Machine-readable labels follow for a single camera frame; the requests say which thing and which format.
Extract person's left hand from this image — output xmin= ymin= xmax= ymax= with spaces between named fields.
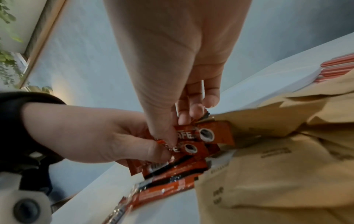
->
xmin=22 ymin=101 xmax=178 ymax=167

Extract person's right hand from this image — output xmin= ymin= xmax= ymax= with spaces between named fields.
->
xmin=103 ymin=0 xmax=252 ymax=146

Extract pile of red coffee sachets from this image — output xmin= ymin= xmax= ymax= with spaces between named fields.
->
xmin=102 ymin=159 xmax=209 ymax=224

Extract white tray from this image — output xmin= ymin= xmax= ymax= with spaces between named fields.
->
xmin=229 ymin=62 xmax=323 ymax=106

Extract pile of brown sugar packets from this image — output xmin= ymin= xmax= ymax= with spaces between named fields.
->
xmin=193 ymin=70 xmax=354 ymax=224

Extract black left wristband marker tags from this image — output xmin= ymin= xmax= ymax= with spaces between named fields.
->
xmin=0 ymin=92 xmax=67 ymax=197

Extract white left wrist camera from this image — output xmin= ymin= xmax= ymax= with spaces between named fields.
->
xmin=0 ymin=171 xmax=53 ymax=224

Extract wooden wall frame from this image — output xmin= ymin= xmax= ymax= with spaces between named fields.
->
xmin=18 ymin=0 xmax=68 ymax=89

